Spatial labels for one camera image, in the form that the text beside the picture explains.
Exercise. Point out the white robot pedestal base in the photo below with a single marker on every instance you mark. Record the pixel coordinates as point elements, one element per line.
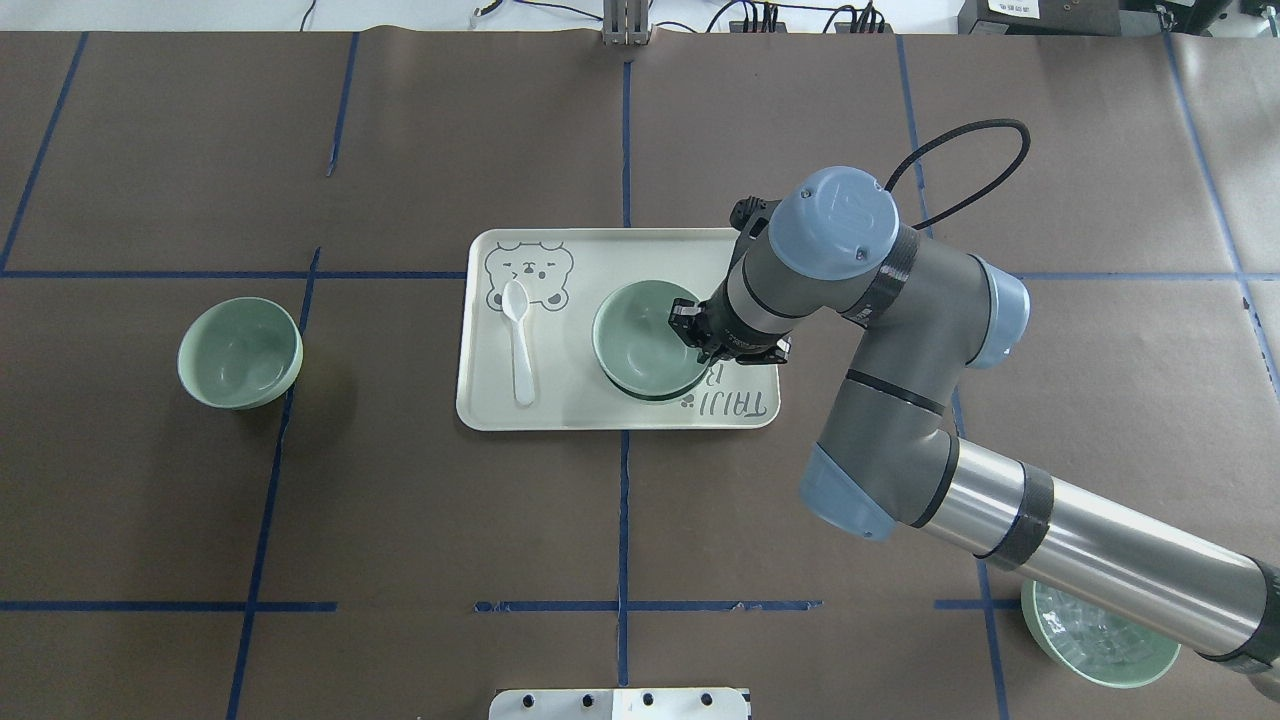
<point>623,703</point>

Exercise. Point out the green bowl on tray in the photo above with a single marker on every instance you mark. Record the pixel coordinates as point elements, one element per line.
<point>656,384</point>

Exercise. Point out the white plastic spoon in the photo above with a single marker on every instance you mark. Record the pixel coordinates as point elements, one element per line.
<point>516,307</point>

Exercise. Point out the green bowl with ice cubes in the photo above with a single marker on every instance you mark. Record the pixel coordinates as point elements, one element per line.
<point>1093,643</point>

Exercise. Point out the cream bear print tray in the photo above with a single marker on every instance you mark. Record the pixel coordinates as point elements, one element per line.
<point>567,274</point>

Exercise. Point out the lone green bowl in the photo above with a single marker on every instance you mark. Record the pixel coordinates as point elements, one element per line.
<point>240,354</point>

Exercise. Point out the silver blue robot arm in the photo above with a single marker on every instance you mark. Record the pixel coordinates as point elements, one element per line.
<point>884,459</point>

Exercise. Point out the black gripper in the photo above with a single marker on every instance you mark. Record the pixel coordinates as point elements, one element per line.
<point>733,341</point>

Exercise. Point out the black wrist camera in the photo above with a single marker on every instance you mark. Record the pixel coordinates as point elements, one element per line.
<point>751,216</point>

